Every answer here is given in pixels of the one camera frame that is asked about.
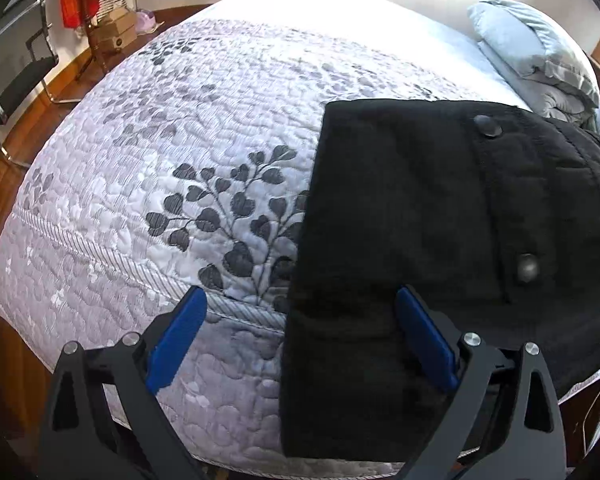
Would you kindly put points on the quilted leaf-pattern bedspread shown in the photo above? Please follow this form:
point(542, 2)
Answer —
point(155, 160)

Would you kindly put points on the cardboard box with round mark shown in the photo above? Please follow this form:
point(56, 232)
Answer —
point(114, 37)

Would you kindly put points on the plain cardboard box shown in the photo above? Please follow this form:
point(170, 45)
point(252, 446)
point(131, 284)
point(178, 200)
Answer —
point(117, 19)

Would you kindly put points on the red bag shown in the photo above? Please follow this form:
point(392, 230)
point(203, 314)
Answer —
point(77, 2)

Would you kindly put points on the black chrome cantilever chair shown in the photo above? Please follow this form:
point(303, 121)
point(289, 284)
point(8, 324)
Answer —
point(15, 60)

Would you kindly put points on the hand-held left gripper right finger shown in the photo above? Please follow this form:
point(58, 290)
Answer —
point(425, 335)

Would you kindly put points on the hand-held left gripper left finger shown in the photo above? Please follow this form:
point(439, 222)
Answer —
point(182, 325)

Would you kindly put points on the wooden coat rack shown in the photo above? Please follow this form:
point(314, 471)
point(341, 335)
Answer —
point(92, 40)

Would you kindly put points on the black quilted jacket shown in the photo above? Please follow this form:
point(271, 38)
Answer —
point(405, 200)

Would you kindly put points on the light grey pillow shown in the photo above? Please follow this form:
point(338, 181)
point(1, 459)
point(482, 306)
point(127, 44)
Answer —
point(525, 35)

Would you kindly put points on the white bed sheet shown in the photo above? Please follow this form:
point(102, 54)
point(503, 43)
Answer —
point(355, 5)

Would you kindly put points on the folded grey duvet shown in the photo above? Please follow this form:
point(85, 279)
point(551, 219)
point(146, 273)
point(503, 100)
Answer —
point(555, 97)

